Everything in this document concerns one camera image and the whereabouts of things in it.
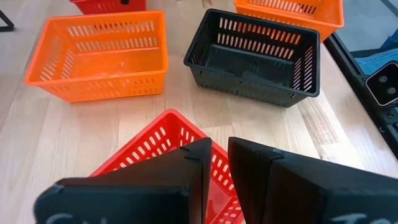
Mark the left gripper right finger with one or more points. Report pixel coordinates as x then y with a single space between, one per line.
311 193

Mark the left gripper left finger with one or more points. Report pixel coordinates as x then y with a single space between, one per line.
140 193

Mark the red slotted plastic basket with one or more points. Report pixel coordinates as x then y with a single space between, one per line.
93 7
171 116

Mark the orange slotted plastic basket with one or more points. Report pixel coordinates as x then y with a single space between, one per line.
118 62
326 18

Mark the black slotted plastic basket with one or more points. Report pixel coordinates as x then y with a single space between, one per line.
245 60

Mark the black device at right edge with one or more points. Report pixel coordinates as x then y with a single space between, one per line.
384 84

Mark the person's leg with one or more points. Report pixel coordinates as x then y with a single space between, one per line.
377 60

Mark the long black frame bar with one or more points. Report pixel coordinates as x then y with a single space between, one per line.
390 123

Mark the wooden shelf black metal frame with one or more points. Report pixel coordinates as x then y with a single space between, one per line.
9 29

